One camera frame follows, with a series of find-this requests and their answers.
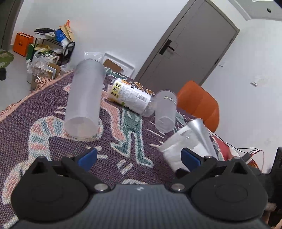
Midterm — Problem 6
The grey door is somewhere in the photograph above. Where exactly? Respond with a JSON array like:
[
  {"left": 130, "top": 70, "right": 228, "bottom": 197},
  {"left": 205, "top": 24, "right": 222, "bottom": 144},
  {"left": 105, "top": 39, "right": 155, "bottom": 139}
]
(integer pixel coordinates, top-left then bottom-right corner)
[{"left": 137, "top": 1, "right": 239, "bottom": 93}]

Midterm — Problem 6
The small frosted plastic cup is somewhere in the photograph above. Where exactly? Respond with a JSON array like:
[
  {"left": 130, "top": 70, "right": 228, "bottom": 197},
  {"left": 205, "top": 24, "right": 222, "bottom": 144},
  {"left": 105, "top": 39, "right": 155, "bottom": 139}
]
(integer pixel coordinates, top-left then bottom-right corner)
[{"left": 155, "top": 90, "right": 177, "bottom": 133}]

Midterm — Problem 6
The clear crinkled plastic cup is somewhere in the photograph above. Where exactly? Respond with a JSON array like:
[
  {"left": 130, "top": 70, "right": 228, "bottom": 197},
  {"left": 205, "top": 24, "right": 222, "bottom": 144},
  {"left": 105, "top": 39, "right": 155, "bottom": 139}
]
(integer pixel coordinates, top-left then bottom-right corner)
[{"left": 159, "top": 118, "right": 219, "bottom": 172}]

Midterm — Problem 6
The green round stool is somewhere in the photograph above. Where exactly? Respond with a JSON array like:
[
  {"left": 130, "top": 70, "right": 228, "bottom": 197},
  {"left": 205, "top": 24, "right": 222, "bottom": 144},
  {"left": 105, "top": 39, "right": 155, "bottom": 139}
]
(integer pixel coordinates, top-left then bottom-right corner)
[{"left": 0, "top": 51, "right": 14, "bottom": 81}]

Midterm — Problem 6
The dark doorway frame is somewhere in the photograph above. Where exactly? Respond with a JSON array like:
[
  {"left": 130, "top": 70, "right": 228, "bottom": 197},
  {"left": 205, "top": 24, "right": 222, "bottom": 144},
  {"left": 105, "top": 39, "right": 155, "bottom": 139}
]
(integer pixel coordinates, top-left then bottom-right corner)
[{"left": 0, "top": 0, "right": 24, "bottom": 51}]

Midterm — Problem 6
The black usb cable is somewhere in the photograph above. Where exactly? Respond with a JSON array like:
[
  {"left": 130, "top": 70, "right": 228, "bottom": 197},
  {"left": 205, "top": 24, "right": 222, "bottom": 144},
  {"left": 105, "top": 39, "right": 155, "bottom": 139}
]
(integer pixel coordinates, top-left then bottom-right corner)
[{"left": 212, "top": 132, "right": 265, "bottom": 163}]

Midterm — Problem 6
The black storage rack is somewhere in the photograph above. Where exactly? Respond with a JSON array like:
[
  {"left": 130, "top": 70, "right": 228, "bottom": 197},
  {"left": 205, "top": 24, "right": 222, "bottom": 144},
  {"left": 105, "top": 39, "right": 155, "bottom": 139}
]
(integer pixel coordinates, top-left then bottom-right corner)
[{"left": 31, "top": 27, "right": 75, "bottom": 66}]

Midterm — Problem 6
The orange paper bag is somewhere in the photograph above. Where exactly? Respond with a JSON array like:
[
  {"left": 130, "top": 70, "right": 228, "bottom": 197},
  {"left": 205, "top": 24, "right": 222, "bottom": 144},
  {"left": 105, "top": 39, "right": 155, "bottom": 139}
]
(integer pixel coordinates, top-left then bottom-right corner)
[{"left": 13, "top": 32, "right": 34, "bottom": 56}]

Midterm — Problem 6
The patterned woven tablecloth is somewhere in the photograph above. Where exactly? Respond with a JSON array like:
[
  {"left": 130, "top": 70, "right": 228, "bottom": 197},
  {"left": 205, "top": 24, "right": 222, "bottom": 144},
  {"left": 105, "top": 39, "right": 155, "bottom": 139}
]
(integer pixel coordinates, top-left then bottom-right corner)
[{"left": 0, "top": 67, "right": 234, "bottom": 229}]

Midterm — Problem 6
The cardboard box with plastic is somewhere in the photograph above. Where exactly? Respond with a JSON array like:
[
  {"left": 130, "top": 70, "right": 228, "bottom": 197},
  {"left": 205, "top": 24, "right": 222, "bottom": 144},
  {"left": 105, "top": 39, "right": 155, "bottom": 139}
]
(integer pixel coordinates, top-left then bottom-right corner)
[{"left": 26, "top": 55, "right": 61, "bottom": 91}]

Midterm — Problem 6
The white framed panel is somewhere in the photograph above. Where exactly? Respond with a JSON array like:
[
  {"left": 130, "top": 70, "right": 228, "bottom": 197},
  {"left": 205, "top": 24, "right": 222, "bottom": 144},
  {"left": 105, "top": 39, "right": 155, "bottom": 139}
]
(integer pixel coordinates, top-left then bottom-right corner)
[{"left": 102, "top": 53, "right": 135, "bottom": 77}]

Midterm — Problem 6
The tall frosted plastic cup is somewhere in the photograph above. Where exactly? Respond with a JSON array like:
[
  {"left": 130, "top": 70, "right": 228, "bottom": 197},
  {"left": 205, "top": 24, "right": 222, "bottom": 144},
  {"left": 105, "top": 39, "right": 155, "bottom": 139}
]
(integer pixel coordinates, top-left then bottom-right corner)
[{"left": 64, "top": 59, "right": 106, "bottom": 138}]

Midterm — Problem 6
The orange chair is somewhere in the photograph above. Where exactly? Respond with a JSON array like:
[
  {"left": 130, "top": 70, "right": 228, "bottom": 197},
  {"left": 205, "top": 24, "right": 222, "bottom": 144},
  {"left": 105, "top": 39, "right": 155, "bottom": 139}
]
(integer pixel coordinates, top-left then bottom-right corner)
[{"left": 177, "top": 81, "right": 219, "bottom": 133}]

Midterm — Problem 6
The black door handle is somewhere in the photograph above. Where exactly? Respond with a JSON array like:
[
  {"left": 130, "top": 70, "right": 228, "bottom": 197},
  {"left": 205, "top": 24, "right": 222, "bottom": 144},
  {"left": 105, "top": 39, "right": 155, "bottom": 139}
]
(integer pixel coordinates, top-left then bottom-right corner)
[{"left": 159, "top": 39, "right": 175, "bottom": 55}]

